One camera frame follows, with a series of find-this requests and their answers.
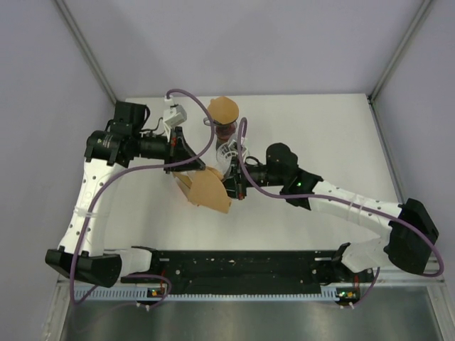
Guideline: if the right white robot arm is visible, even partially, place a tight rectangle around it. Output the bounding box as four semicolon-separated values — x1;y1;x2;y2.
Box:
216;142;439;281

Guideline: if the brown paper coffee filter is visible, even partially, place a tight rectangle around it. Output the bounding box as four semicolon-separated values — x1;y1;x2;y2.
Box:
208;96;240;125

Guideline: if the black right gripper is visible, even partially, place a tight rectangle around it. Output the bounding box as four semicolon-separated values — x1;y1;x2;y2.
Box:
210;154;286;201

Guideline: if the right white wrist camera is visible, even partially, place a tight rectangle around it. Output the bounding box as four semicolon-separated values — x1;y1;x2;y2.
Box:
227;140;250;161

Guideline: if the grey cable duct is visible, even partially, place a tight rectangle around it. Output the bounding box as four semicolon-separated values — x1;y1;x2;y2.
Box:
75;285;360;304

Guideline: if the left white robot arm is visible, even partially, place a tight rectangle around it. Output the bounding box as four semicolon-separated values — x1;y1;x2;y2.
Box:
45;98;205;288

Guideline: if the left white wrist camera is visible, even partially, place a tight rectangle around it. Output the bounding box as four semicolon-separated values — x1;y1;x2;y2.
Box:
162;96;187;139

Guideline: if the aluminium frame rail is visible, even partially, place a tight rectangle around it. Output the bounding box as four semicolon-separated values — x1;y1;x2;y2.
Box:
51;0;117;104

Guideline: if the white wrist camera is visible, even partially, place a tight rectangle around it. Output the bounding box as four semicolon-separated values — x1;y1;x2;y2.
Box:
227;140;250;161
162;96;187;139

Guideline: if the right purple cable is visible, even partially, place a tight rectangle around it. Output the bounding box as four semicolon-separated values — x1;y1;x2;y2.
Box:
237;118;446;309

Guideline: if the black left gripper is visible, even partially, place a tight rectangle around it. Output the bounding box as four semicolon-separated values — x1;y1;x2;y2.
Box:
132;125;205;174

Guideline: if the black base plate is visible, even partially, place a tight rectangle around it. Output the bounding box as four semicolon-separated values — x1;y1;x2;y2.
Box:
121;250;373;294

